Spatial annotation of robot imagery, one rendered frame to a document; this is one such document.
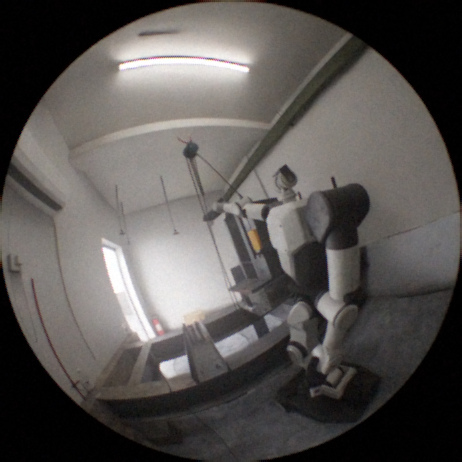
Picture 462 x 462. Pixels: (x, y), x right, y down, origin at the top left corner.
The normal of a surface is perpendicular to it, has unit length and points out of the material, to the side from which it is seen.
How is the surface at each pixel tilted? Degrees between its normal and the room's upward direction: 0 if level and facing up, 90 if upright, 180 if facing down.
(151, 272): 90
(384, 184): 90
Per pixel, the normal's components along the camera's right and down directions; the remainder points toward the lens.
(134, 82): 0.36, 0.93
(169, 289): 0.34, -0.25
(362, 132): -0.87, 0.29
